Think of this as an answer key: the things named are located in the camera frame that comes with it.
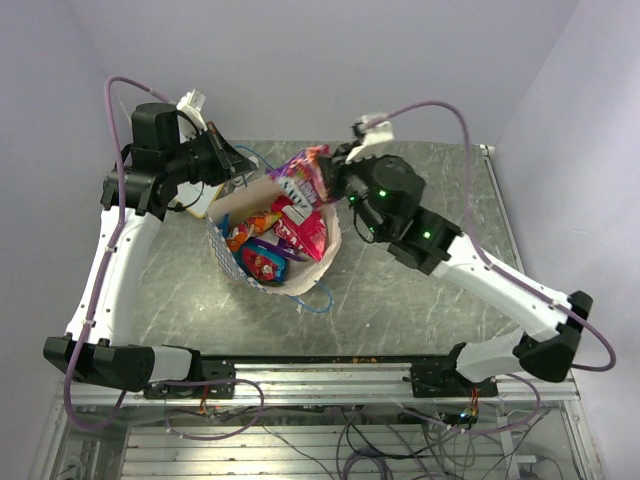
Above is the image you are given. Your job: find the orange snack packet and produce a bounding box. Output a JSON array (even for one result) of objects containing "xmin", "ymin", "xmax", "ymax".
[{"xmin": 226, "ymin": 211, "xmax": 282, "ymax": 252}]

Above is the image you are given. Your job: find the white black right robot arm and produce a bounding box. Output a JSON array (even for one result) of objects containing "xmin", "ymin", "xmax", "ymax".
[{"xmin": 318, "ymin": 148, "xmax": 593, "ymax": 396}]

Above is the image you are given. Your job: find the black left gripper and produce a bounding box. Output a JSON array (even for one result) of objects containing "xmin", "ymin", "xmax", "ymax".
[{"xmin": 167, "ymin": 121, "xmax": 259, "ymax": 187}]

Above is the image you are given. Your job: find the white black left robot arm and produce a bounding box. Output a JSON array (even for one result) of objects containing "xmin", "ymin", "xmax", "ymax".
[{"xmin": 43, "ymin": 103, "xmax": 256, "ymax": 397}]

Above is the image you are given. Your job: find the aluminium rail frame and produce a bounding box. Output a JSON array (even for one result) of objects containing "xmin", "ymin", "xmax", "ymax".
[{"xmin": 32, "ymin": 355, "xmax": 603, "ymax": 479}]

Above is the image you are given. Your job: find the checkered blue paper bag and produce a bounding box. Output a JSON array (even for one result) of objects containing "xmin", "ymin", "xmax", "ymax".
[{"xmin": 205, "ymin": 173, "xmax": 342, "ymax": 300}]

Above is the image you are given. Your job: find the pink red snack bag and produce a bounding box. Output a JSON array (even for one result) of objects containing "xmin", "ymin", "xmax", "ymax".
[{"xmin": 271, "ymin": 195, "xmax": 327, "ymax": 262}]

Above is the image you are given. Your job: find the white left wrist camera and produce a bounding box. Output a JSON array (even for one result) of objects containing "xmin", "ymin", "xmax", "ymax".
[{"xmin": 176, "ymin": 89, "xmax": 207, "ymax": 139}]

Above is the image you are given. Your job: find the purple Fox's berries candy bag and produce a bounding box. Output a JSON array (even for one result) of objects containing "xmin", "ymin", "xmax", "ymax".
[{"xmin": 268, "ymin": 144, "xmax": 333, "ymax": 212}]

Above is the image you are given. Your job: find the red small snack packet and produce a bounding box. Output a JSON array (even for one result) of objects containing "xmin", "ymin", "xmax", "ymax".
[{"xmin": 240, "ymin": 245, "xmax": 288, "ymax": 284}]

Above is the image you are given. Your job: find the yellow framed whiteboard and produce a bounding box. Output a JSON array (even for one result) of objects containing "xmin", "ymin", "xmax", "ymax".
[{"xmin": 174, "ymin": 182, "xmax": 224, "ymax": 218}]

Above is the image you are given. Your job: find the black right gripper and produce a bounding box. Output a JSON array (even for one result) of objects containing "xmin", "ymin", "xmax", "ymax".
[{"xmin": 317, "ymin": 140, "xmax": 388, "ymax": 238}]

